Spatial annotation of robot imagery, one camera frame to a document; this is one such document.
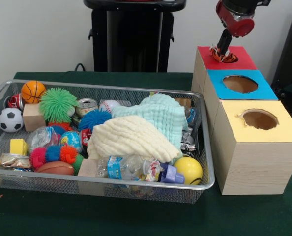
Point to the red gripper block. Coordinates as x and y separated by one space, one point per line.
242 27

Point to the striped tiger plush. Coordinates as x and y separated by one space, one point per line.
222 57

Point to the cream waffle cloth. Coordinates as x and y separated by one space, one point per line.
131 137

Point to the multicolour spiky caterpillar toy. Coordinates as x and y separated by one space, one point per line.
53 153

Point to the wooden three-hole box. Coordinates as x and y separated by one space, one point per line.
259 167

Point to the silver mesh bin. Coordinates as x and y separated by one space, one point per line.
136 189

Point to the black stand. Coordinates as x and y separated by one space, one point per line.
291 61

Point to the mint waffle cloth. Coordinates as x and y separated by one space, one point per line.
160 113

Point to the silver metallic toy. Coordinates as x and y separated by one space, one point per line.
187 145

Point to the white baseball toy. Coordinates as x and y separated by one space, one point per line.
109 105

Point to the yellow smiley ball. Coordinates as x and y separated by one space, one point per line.
189 169

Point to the purple plastic toy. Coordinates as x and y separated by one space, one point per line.
171 174

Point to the silver drink can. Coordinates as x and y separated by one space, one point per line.
87 107

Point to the blue spiky ball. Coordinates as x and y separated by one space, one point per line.
92 119

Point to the crushed clear plastic bottle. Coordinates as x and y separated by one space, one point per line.
41 137
126 167

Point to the green spiky ball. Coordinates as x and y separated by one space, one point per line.
58 104

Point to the blue globe ball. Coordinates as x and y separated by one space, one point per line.
71 140

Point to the plain wooden block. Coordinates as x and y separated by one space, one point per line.
34 118
87 168

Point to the dark green tablecloth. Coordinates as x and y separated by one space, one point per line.
136 218

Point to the orange basketball toy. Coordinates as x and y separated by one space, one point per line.
33 91

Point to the brown football toy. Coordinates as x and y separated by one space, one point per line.
55 168

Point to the red drink can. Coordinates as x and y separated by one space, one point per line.
15 101

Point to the black white soccer ball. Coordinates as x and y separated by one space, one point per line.
10 120

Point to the yellow plastic block toy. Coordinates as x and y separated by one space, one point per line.
18 147

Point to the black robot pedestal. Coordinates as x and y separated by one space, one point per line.
133 37

